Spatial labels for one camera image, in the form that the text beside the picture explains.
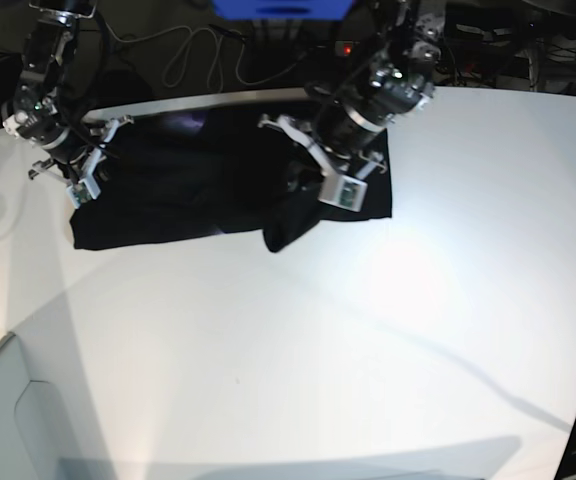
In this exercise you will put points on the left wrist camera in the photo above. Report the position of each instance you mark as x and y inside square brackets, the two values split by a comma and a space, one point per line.
[343, 191]

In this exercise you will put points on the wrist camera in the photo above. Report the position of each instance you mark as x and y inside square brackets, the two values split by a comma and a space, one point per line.
[343, 191]
[83, 192]

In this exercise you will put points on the blue box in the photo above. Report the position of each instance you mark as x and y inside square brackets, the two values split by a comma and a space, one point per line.
[282, 9]

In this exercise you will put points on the black T-shirt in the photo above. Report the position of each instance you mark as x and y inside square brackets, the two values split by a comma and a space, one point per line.
[171, 182]

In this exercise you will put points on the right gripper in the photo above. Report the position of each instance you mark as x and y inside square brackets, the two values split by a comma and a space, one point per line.
[72, 160]

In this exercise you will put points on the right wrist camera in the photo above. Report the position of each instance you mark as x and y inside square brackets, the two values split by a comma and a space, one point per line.
[83, 192]

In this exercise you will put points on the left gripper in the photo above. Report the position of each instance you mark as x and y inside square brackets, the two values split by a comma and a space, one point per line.
[345, 131]

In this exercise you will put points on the black power strip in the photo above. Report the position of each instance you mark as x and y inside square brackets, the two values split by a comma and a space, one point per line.
[346, 49]

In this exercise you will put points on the grey panel at table corner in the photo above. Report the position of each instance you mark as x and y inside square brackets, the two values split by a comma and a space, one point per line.
[63, 416]

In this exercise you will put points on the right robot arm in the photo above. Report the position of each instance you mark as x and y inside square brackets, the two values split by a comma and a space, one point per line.
[40, 112]

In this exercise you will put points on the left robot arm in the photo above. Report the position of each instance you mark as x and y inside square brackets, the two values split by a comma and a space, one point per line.
[385, 76]

